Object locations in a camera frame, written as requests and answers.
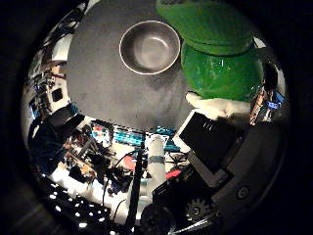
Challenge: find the green translucent plastic bottle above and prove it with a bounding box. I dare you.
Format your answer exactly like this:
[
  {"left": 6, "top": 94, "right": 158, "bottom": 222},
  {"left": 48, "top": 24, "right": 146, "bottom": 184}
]
[{"left": 156, "top": 0, "right": 266, "bottom": 103}]

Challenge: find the teal storage rack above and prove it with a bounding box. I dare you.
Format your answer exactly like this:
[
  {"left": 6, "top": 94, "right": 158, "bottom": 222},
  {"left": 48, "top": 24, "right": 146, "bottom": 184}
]
[{"left": 112, "top": 126, "right": 179, "bottom": 153}]

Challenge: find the white box with colourful print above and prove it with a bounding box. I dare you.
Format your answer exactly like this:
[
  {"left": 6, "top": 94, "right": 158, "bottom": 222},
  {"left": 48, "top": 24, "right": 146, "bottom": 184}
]
[{"left": 90, "top": 120, "right": 114, "bottom": 149}]

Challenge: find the round metal bowl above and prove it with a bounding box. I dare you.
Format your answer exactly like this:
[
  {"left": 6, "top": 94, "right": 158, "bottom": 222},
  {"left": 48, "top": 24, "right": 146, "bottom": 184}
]
[{"left": 118, "top": 20, "right": 182, "bottom": 76}]

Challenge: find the person in dark clothing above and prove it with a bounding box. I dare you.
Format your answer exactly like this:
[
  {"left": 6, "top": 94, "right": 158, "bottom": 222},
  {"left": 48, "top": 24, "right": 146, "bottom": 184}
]
[{"left": 28, "top": 105, "right": 86, "bottom": 175}]

